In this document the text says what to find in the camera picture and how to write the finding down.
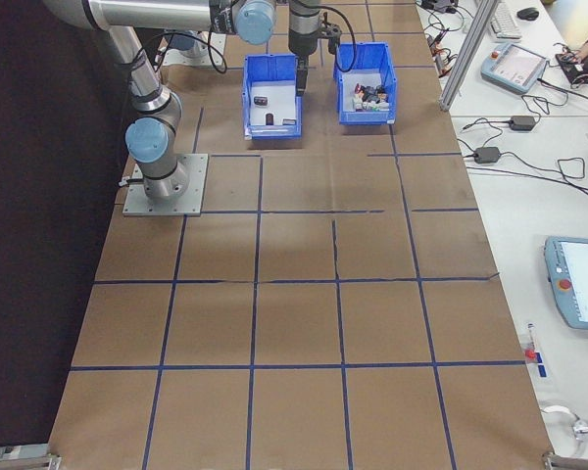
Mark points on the person hand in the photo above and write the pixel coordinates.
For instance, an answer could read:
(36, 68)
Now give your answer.
(587, 50)

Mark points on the small dark battery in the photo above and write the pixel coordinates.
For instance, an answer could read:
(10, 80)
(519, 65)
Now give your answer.
(260, 100)

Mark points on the silver white push button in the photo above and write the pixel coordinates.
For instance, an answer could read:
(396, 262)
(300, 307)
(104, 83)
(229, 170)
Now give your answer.
(371, 107)

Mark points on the white curved strip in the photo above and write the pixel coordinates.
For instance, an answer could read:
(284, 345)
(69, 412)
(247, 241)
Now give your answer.
(556, 406)

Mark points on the metal frame bar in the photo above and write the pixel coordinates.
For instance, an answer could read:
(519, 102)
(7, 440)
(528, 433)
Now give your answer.
(24, 460)

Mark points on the black computer mouse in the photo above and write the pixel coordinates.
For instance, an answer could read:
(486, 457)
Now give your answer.
(527, 14)

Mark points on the pile of small mixed parts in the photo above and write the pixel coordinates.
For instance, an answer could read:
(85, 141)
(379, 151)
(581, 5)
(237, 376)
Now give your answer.
(367, 78)

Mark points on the teach pendant white screen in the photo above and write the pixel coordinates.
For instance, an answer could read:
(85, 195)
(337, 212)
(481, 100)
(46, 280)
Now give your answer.
(568, 294)

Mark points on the red mushroom push button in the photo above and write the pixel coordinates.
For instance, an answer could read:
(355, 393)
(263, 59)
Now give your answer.
(357, 89)

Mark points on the black head push button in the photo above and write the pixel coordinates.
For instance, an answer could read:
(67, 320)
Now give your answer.
(382, 90)

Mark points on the small grey connector box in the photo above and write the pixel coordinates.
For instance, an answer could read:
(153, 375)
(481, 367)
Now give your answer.
(443, 62)
(433, 40)

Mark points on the blue bin with batteries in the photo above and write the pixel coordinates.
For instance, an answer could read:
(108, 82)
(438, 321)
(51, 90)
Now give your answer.
(247, 93)

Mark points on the blue bin with push buttons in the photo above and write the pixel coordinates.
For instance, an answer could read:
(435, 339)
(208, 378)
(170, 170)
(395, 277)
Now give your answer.
(367, 117)

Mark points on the black frame cover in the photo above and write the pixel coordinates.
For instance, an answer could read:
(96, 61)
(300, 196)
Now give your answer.
(29, 245)

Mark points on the blue tape piece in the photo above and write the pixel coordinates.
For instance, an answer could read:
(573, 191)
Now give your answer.
(544, 371)

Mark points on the teach pendant pink screen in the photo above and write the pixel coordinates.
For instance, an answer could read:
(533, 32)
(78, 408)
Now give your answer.
(514, 66)

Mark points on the white contact block switch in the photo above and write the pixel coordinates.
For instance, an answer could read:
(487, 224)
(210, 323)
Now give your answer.
(384, 105)

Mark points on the white keyboard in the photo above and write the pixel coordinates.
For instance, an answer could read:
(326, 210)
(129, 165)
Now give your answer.
(505, 22)

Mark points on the black power adapter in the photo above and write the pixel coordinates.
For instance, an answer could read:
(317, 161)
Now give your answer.
(486, 155)
(523, 123)

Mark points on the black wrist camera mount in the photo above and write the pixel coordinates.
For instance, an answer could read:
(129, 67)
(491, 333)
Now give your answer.
(332, 34)

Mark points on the white square base plate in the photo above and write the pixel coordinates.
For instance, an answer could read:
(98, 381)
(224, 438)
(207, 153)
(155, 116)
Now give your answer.
(196, 196)
(219, 55)

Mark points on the small black electronic device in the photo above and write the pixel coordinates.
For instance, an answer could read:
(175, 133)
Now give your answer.
(568, 63)

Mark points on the white switch small red head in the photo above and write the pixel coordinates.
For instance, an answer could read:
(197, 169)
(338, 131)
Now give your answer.
(357, 105)

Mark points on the aluminium profile post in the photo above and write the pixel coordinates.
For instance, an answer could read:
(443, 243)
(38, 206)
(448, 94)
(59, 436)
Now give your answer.
(465, 59)

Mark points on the dark grey device box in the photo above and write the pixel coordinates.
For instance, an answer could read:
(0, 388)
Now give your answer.
(441, 5)

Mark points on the white foam bin liner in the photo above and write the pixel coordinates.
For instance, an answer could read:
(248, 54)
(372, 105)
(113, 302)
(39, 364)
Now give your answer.
(279, 98)

